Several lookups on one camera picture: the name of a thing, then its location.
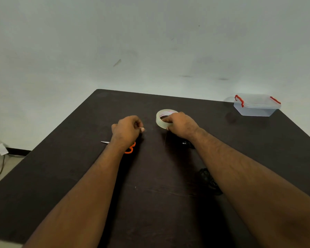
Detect person's right hand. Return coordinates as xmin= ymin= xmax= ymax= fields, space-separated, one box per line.
xmin=161 ymin=112 xmax=203 ymax=142

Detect person's left hand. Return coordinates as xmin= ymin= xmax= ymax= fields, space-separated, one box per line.
xmin=110 ymin=115 xmax=146 ymax=153

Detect orange handled scissors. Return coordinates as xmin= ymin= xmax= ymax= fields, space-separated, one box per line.
xmin=101 ymin=141 xmax=137 ymax=155

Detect clear tape roll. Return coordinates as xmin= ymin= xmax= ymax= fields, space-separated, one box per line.
xmin=156 ymin=108 xmax=179 ymax=131

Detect clear plastic box red latches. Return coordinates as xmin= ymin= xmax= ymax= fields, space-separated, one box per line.
xmin=233 ymin=93 xmax=282 ymax=117

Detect person's right forearm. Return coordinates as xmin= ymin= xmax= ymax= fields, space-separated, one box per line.
xmin=190 ymin=127 xmax=310 ymax=248

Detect person's left forearm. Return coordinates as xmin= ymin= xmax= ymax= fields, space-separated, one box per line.
xmin=23 ymin=142 xmax=124 ymax=248

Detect black skirting board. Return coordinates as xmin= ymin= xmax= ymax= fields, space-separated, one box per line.
xmin=0 ymin=145 xmax=32 ymax=156

